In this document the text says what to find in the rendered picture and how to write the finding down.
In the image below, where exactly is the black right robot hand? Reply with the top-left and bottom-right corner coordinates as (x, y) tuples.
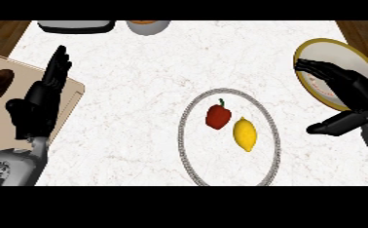
(293, 57), (368, 148)

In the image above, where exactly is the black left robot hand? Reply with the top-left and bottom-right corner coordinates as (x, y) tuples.
(5, 45), (76, 141)

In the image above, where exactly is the white bowl with gold rim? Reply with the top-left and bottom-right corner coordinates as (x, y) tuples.
(291, 37), (368, 112)

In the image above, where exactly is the yellow lemon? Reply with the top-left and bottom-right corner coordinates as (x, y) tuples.
(232, 116), (259, 153)

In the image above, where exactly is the white oval placemat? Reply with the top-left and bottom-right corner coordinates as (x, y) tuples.
(178, 88), (283, 187)

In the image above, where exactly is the pale wooden cutting board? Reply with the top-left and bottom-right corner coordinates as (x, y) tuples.
(0, 56), (86, 151)

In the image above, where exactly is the dark brown object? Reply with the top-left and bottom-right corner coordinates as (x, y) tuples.
(0, 68), (16, 97)

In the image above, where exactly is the black and grey appliance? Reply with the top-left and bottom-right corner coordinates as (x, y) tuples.
(36, 20), (118, 35)

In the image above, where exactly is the red bell pepper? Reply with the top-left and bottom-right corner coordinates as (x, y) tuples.
(204, 97), (234, 131)

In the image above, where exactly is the grey pot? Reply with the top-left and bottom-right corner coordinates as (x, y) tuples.
(126, 20), (173, 37)

